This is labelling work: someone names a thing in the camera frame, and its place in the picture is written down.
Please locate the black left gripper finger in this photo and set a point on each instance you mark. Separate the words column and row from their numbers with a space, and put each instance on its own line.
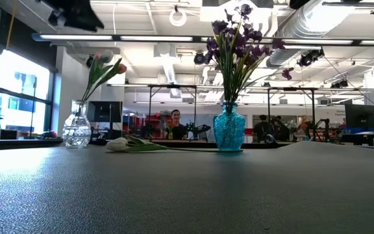
column 93, row 24

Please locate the large dark purple flower bunch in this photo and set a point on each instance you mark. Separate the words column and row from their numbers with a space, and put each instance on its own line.
column 219, row 26

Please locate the background black robot arm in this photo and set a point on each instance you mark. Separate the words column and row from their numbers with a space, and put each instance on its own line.
column 200, row 128

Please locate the clear glass vase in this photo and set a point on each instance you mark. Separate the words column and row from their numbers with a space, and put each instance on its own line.
column 76, row 133

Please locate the blue glass vase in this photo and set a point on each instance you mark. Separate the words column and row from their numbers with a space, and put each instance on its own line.
column 229, row 130

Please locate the long ceiling light bar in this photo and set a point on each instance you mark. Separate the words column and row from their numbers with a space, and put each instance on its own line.
column 76, row 37

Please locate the black ceiling spotlight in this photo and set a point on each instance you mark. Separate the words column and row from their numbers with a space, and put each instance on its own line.
column 199, row 58
column 91, row 61

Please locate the black spotlight cluster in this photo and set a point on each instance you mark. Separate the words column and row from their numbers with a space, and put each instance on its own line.
column 310, row 58
column 339, row 84

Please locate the black computer monitor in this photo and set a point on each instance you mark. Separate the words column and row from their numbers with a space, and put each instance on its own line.
column 359, row 115
column 104, row 112

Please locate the large window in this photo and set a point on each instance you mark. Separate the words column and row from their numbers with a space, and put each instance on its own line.
column 15, row 107

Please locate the person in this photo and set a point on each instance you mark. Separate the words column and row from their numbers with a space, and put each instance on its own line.
column 262, row 130
column 177, row 130

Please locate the small black box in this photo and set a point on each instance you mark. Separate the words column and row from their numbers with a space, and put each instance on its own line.
column 7, row 134

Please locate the black table mat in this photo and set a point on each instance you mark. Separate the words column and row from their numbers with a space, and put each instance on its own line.
column 174, row 201

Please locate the silver ventilation duct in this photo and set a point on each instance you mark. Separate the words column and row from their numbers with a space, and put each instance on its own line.
column 304, row 22

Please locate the black background rail frame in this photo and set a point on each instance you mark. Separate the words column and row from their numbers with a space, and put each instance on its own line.
column 174, row 86

